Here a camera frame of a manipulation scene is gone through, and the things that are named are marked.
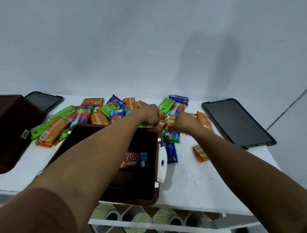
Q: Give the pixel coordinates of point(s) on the person's left hand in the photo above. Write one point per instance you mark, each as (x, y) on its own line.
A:
(148, 114)

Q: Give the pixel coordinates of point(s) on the person's right hand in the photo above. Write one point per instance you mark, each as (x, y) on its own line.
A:
(185, 123)

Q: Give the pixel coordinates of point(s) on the blue snack packet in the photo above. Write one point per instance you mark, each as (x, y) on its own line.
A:
(178, 99)
(170, 152)

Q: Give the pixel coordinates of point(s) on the orange snack packet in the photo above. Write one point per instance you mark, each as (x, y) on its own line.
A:
(200, 154)

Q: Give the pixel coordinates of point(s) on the multicoloured snack packet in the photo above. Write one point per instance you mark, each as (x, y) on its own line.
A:
(132, 159)

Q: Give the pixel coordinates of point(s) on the dark grey lid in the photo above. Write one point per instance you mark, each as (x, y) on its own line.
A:
(43, 100)
(236, 122)

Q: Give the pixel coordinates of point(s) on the pile of colourful snacks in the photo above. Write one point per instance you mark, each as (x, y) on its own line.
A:
(54, 130)

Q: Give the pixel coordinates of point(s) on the person's right forearm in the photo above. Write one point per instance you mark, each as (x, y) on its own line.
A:
(239, 172)

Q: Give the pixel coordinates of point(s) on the person's left forearm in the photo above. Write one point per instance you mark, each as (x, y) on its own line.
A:
(96, 163)

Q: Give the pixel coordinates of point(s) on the brown sleeve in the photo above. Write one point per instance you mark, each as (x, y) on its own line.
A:
(33, 213)

